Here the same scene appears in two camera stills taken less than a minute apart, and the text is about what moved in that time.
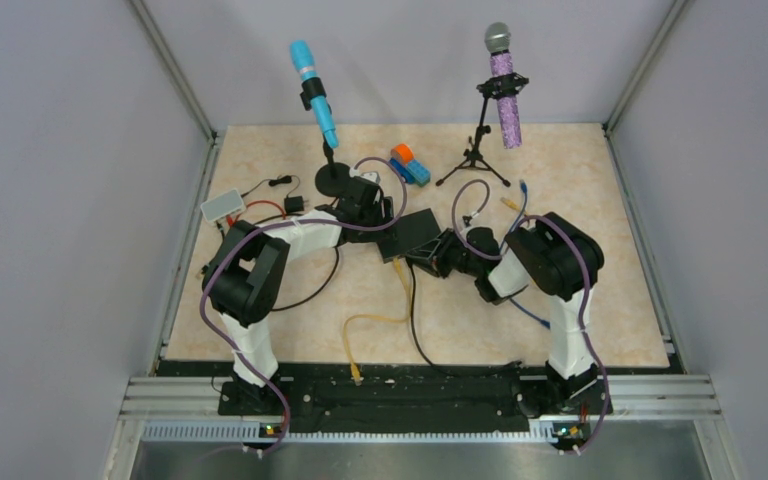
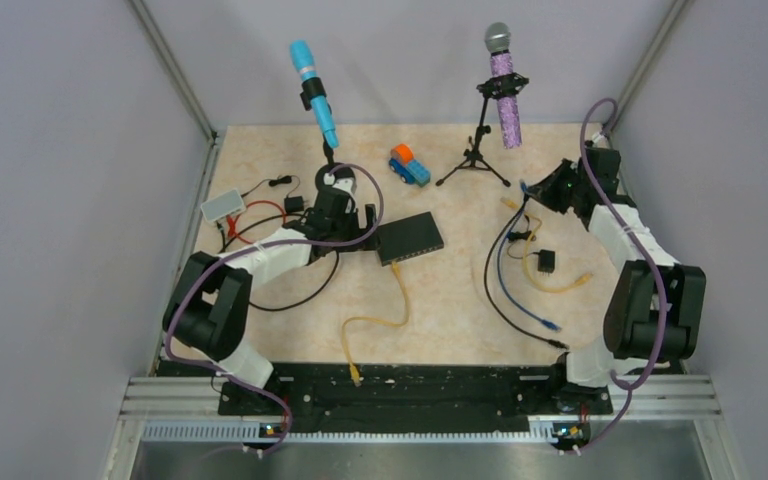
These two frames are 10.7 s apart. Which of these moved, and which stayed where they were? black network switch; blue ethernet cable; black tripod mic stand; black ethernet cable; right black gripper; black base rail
Moved: right black gripper; black ethernet cable
Stayed: black base rail; blue ethernet cable; black tripod mic stand; black network switch
